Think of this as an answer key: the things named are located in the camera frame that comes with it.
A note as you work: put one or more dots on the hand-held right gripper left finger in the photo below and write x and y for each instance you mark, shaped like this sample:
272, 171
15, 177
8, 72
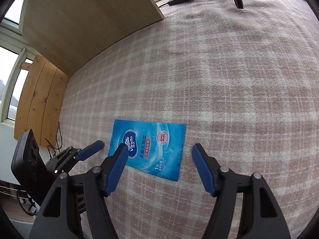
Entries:
116, 171

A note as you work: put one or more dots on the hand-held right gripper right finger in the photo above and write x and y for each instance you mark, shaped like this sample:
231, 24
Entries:
203, 171

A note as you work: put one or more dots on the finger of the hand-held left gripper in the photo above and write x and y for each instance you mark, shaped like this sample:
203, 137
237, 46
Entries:
89, 149

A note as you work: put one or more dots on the blue wet wipe packet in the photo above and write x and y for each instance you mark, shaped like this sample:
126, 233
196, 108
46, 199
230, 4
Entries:
159, 149

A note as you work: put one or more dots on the pine plank panel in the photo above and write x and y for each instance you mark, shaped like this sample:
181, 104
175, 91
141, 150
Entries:
37, 104

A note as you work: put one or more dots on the pink plaid blanket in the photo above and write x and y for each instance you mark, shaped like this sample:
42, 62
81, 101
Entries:
224, 79

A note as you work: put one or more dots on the light wooden board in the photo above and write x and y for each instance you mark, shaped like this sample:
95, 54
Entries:
87, 25

